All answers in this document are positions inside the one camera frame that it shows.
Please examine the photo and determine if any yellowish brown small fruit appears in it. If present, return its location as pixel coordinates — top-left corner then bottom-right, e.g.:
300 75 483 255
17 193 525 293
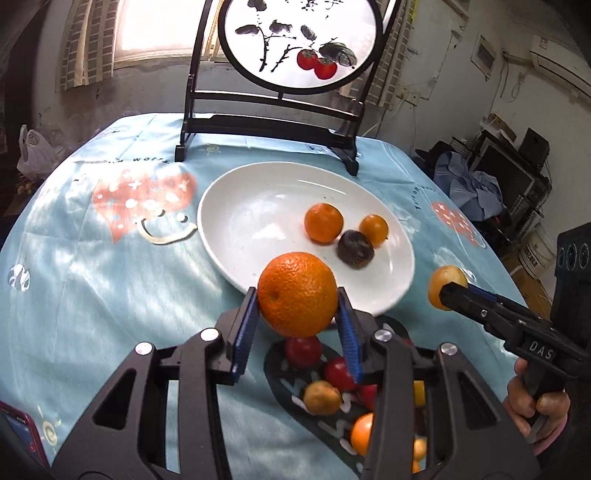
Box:
428 265 468 311

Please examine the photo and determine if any small orange fruit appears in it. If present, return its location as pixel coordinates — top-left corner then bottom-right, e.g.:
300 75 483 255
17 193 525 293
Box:
359 214 389 248

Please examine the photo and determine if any dark purple plum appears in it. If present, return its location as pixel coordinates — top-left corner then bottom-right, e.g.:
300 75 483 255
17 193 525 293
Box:
337 230 375 269

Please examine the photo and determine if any red cherry tomato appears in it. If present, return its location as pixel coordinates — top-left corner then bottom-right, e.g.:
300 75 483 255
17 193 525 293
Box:
322 357 358 393
284 336 322 369

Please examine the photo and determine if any yellow orange fruit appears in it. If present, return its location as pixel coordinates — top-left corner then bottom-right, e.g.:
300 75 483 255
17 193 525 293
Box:
303 380 342 416

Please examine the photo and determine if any large orange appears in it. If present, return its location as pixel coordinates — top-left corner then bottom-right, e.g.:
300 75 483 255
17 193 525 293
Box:
256 252 338 338

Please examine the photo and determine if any person's right hand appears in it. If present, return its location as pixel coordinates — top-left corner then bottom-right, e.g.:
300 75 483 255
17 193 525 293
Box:
503 358 571 455

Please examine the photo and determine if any white bucket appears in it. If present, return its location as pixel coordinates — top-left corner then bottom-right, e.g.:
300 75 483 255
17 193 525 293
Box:
518 223 557 280

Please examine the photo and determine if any blue clothes pile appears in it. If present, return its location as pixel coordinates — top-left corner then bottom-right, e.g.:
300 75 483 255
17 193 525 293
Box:
434 152 505 222

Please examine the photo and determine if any black monitor shelf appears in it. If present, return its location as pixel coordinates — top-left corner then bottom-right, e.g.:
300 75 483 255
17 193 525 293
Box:
468 128 551 241

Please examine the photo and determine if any red phone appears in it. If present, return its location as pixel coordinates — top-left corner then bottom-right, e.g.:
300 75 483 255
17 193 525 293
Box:
0 402 49 470

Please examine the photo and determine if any light blue patterned tablecloth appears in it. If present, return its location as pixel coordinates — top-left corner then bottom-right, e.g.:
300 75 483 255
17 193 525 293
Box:
1 114 520 458

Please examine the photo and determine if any white oval plate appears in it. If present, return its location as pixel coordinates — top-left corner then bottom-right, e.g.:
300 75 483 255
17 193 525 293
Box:
197 162 415 316

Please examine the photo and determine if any right beige curtain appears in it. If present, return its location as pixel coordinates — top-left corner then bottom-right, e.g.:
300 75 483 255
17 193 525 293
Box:
339 0 417 110

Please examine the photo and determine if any beige curtain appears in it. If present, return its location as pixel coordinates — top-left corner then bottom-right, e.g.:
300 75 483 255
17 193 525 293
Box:
339 0 417 110
56 0 119 92

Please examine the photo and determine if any white air conditioner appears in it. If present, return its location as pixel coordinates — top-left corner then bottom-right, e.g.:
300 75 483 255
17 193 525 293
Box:
530 35 591 102

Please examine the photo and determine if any white plastic bag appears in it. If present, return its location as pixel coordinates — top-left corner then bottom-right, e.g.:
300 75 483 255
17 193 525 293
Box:
17 124 60 181

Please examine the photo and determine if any black framed round painting screen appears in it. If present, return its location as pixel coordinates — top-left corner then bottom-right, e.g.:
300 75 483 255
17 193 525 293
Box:
174 1 401 176

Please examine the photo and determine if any left beige curtain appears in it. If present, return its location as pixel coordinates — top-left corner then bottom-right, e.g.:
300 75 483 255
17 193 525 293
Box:
56 0 119 92

